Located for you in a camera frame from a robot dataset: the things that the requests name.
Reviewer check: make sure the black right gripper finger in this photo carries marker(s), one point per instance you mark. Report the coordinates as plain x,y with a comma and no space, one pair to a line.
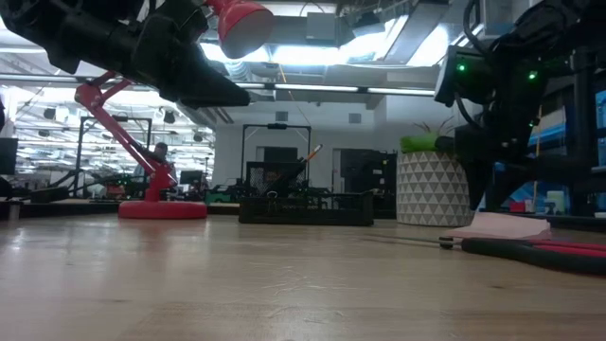
475,189
504,189

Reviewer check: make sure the black mesh desk organizer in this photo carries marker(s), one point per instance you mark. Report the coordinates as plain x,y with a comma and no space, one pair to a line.
308,210

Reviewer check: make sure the black aluminium table frame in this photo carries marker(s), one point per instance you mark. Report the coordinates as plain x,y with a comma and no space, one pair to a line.
57,208

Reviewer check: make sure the black computer monitor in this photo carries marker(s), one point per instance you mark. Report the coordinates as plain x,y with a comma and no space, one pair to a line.
191,177
8,156

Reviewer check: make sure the person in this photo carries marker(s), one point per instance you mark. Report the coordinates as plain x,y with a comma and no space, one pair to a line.
161,151

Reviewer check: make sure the long ceiling light strip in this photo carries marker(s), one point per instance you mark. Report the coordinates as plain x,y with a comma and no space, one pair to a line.
331,88

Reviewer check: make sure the pink sticky note pad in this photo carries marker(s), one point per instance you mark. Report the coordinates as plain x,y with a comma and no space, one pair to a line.
502,227

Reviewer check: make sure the black binder clip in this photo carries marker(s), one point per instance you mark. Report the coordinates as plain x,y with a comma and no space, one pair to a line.
272,201

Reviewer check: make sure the black cabinet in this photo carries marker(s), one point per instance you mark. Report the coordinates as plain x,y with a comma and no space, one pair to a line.
369,180

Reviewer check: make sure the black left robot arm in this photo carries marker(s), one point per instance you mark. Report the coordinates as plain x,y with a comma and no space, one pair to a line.
71,33

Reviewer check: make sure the red desk lamp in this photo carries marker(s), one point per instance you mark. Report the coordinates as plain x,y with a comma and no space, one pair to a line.
151,180

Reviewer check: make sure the succulent in patterned white pot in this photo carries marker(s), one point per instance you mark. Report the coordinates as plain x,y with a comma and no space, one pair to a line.
433,189

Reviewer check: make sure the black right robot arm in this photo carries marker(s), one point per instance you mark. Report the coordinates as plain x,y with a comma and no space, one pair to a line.
544,47

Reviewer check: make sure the black gantry frame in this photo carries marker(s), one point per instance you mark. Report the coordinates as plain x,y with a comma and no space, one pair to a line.
113,118
276,126

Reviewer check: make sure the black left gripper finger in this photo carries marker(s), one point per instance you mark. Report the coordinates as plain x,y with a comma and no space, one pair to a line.
213,90

